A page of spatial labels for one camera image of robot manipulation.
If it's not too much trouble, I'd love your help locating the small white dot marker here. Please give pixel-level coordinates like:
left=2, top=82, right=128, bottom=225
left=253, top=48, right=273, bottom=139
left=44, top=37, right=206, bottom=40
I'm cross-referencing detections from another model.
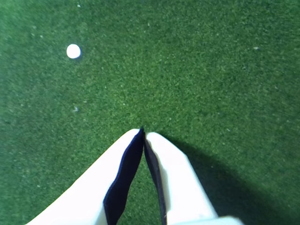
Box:
left=66, top=44, right=82, bottom=59

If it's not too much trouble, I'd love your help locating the long green turf mat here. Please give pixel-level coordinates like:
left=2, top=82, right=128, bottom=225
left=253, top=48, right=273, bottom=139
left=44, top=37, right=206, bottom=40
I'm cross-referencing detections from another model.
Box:
left=0, top=0, right=300, bottom=225

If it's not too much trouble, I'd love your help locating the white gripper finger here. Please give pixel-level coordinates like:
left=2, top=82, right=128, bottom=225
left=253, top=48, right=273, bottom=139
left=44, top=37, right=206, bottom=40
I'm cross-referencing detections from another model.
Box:
left=144, top=132, right=244, bottom=225
left=27, top=126, right=145, bottom=225

